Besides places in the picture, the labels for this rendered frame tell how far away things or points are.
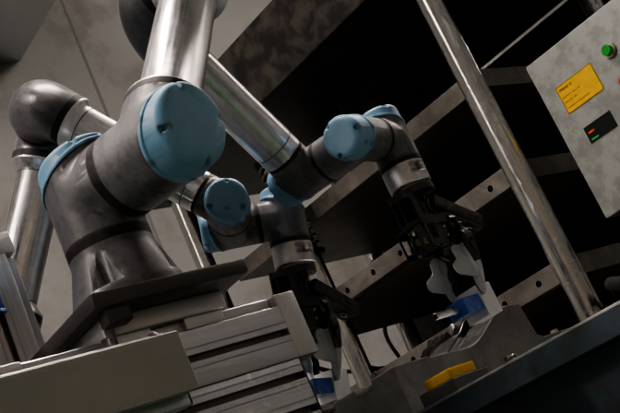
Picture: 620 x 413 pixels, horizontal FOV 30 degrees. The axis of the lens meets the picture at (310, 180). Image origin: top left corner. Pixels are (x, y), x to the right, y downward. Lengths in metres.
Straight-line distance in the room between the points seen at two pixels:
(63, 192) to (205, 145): 0.20
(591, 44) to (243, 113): 1.00
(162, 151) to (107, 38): 3.93
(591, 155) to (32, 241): 1.25
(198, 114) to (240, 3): 4.39
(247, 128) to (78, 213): 0.48
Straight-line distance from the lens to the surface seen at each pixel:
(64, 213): 1.52
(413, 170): 1.95
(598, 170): 2.65
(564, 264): 2.58
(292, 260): 2.06
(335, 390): 2.04
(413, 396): 1.92
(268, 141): 1.91
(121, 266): 1.46
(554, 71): 2.70
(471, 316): 1.95
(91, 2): 5.42
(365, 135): 1.87
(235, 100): 1.89
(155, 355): 1.28
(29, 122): 2.07
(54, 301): 4.58
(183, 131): 1.42
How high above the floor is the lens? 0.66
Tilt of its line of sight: 17 degrees up
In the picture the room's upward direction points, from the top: 25 degrees counter-clockwise
